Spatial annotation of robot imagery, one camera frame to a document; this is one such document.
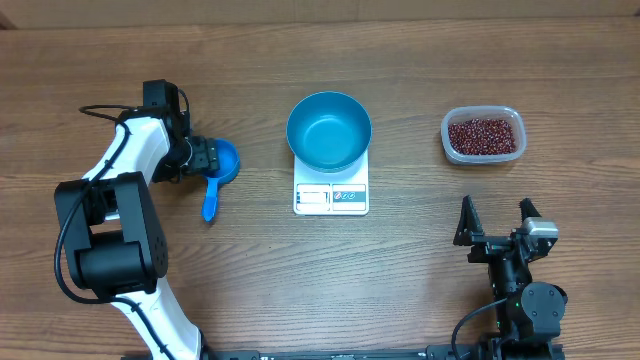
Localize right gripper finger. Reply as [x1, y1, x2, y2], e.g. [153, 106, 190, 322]
[453, 195, 484, 246]
[519, 198, 540, 221]

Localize blue plastic measuring scoop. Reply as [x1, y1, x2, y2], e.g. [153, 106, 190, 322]
[201, 139, 240, 222]

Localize red adzuki beans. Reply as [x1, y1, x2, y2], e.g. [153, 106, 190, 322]
[447, 118, 517, 155]

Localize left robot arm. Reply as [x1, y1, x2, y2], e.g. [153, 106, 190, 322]
[54, 79, 221, 359]

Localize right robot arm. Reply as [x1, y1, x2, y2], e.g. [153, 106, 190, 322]
[450, 195, 568, 359]

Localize white digital kitchen scale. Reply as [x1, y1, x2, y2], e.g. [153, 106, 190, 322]
[293, 152, 370, 216]

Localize teal metal bowl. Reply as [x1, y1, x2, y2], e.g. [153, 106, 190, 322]
[286, 91, 373, 173]

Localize clear plastic food container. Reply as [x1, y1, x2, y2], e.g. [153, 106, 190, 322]
[441, 105, 527, 165]

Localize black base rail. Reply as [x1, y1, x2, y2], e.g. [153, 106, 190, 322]
[200, 345, 566, 360]

